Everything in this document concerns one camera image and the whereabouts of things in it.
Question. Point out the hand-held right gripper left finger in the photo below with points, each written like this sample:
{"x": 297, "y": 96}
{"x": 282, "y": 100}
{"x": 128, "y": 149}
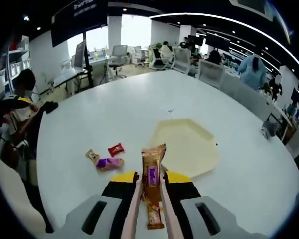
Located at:
{"x": 114, "y": 199}

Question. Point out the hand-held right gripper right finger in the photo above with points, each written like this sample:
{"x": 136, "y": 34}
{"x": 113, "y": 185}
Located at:
{"x": 187, "y": 191}

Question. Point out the pink food tongs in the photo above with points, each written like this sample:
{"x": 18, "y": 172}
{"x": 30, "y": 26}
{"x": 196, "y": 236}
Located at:
{"x": 134, "y": 206}

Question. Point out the purple food packet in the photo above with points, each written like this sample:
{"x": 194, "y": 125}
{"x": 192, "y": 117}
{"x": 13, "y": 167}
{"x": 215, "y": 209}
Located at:
{"x": 109, "y": 164}

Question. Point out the gold purple-label food bar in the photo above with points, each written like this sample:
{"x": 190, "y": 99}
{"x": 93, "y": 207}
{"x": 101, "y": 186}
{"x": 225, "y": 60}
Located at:
{"x": 152, "y": 164}

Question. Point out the cream hexagonal container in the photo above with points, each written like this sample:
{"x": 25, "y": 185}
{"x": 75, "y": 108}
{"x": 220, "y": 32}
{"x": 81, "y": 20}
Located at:
{"x": 189, "y": 147}

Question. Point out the small orange candy food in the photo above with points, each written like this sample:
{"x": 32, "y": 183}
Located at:
{"x": 92, "y": 155}

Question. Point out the red candy food packet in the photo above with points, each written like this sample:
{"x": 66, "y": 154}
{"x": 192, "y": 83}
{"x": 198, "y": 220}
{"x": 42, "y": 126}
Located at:
{"x": 116, "y": 150}

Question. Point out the white storage shelf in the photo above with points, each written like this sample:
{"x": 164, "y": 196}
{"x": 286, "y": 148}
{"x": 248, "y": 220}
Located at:
{"x": 17, "y": 64}

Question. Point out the small black object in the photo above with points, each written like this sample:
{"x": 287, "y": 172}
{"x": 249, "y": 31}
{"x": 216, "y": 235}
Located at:
{"x": 51, "y": 106}

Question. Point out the white desk black legs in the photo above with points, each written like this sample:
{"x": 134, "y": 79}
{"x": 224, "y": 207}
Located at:
{"x": 69, "y": 72}

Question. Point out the large monitor on stand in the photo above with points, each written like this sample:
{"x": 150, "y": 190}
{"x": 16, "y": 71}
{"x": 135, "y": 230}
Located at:
{"x": 79, "y": 53}

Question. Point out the grey crumpled object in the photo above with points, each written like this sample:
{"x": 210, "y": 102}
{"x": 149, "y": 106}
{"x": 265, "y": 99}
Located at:
{"x": 269, "y": 130}

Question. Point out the black hanging display screen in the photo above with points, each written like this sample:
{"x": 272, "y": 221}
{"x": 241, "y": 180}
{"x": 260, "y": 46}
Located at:
{"x": 77, "y": 22}

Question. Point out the grey office chair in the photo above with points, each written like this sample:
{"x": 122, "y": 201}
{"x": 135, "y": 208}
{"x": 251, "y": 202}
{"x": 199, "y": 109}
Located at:
{"x": 241, "y": 94}

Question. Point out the white office chair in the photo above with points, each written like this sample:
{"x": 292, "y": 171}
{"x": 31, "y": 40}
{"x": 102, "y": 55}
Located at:
{"x": 138, "y": 53}
{"x": 183, "y": 58}
{"x": 119, "y": 52}
{"x": 210, "y": 71}

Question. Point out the white chair black seat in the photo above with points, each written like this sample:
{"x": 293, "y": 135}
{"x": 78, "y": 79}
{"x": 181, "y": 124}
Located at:
{"x": 155, "y": 58}

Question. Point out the black hanging monitor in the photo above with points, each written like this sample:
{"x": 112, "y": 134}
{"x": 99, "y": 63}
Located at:
{"x": 218, "y": 41}

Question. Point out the ceiling air conditioner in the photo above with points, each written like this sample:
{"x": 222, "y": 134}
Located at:
{"x": 251, "y": 10}

